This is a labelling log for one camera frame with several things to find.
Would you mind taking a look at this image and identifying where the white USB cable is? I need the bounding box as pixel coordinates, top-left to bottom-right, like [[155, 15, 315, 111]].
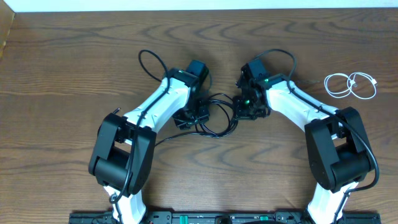
[[323, 72, 379, 100]]

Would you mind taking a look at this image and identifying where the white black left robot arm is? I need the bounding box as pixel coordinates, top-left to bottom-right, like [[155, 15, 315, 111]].
[[88, 68, 209, 223]]

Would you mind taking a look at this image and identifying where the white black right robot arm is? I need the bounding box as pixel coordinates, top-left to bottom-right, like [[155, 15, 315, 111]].
[[236, 71, 379, 223]]

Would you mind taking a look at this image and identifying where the black right camera cable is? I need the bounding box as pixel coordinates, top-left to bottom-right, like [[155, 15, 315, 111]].
[[253, 48, 380, 224]]

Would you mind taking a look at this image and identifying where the black camera cable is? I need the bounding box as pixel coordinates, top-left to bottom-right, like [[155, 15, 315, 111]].
[[253, 48, 380, 224], [108, 49, 170, 218]]

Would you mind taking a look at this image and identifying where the black left camera cable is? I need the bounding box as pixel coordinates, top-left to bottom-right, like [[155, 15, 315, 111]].
[[108, 49, 170, 218]]

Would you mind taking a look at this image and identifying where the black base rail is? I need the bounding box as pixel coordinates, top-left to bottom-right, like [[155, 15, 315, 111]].
[[68, 210, 382, 224]]

